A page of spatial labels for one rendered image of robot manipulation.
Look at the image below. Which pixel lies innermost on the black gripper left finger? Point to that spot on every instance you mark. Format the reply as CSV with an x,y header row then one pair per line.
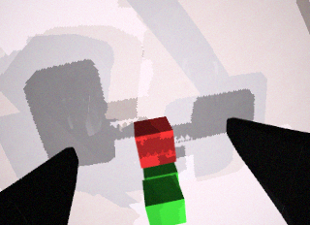
x,y
45,196

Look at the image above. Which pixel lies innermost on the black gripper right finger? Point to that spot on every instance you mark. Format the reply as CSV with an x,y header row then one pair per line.
x,y
280,160

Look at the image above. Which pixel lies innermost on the red block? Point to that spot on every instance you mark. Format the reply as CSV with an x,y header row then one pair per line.
x,y
155,142

